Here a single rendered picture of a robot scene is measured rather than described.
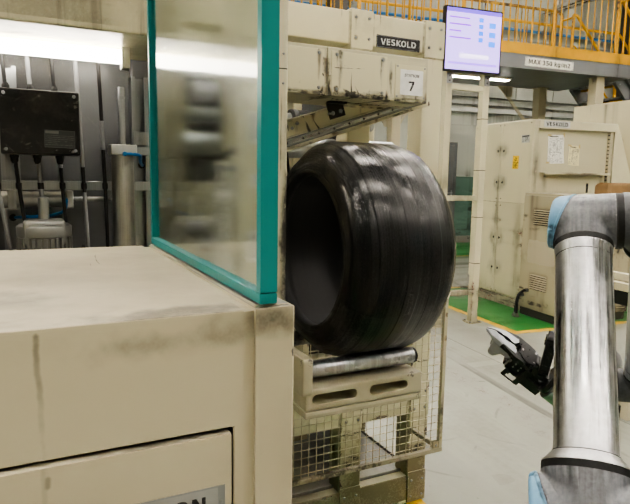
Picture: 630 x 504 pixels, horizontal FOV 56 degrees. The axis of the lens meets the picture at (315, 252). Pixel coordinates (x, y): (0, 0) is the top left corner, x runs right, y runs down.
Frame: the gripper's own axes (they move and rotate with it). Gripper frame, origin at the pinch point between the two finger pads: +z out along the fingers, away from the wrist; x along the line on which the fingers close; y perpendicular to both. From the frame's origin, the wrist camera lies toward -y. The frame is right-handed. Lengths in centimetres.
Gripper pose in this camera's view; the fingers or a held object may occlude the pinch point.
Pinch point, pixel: (492, 329)
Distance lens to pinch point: 161.2
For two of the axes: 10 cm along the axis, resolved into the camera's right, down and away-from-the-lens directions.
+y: -4.6, 6.6, 5.9
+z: -7.9, -6.1, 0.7
